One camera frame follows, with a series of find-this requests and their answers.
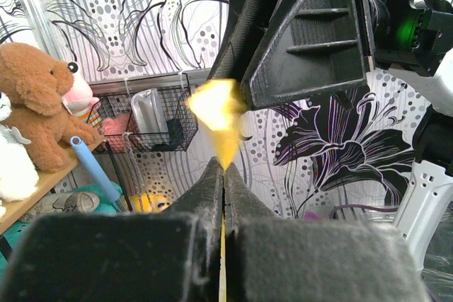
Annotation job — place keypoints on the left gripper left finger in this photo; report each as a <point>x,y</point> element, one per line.
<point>173,255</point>

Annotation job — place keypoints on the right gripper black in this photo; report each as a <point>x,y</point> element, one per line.
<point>327,46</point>

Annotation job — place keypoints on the white husky plush dog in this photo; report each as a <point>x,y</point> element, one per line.
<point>19,177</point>

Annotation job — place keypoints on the yellow plush duck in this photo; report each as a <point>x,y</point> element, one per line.
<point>148,203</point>

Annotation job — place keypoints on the grey patterned shoe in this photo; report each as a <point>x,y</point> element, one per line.
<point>73,202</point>

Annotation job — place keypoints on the black wire basket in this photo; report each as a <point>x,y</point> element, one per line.
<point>113,117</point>

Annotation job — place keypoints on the brown plush dog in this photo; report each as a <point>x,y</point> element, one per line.
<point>35,83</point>

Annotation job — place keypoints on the teal folded towel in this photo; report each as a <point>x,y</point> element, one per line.
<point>70,249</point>

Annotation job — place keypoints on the yellow trash bag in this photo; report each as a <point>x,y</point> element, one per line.
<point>218,105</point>

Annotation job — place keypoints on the blue floor mop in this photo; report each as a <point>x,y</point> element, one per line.
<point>89,162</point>

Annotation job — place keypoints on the pink plush toy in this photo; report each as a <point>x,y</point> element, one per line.
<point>80,99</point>

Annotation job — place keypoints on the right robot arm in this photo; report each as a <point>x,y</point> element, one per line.
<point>367,87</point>

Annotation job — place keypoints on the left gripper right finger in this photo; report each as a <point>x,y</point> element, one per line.
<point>273,259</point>

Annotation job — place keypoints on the silver foil pouch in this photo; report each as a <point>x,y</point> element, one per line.
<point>149,115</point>

